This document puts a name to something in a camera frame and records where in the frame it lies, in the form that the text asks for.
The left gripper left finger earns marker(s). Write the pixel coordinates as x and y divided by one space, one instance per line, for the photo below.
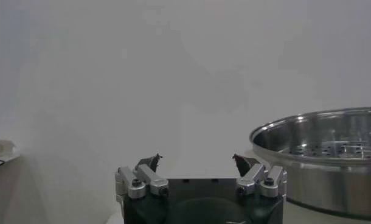
143 179

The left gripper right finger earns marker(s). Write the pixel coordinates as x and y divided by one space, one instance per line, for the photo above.
255 179

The stainless steel steamer basket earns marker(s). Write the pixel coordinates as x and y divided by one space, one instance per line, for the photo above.
325 182

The white side table with cloth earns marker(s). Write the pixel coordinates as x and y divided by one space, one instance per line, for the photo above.
12 158

